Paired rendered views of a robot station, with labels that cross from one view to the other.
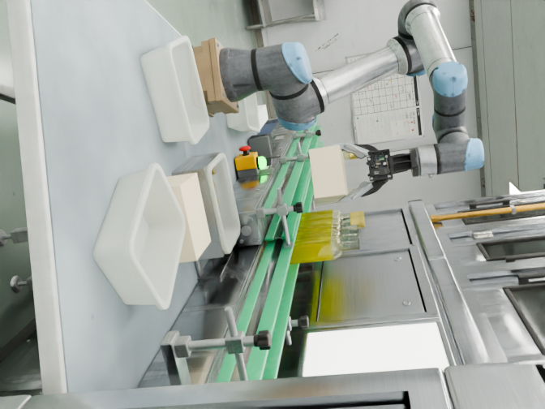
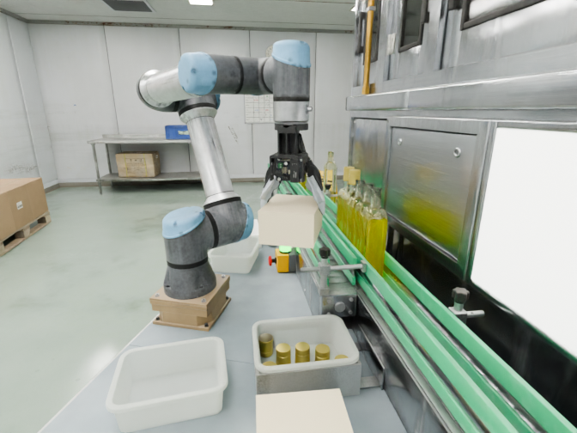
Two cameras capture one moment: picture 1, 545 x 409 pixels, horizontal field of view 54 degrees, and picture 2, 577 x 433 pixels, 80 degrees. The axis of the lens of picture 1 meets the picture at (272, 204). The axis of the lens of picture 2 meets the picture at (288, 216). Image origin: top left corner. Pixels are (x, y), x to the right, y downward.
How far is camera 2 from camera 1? 0.65 m
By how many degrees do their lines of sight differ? 11
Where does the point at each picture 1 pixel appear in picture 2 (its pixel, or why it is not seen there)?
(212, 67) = (176, 307)
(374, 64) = (199, 141)
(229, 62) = (173, 289)
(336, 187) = (304, 222)
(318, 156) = (267, 235)
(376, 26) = (227, 98)
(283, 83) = (200, 240)
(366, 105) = not seen: hidden behind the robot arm
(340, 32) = (227, 125)
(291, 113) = (233, 231)
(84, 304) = not seen: outside the picture
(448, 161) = (294, 86)
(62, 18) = not seen: outside the picture
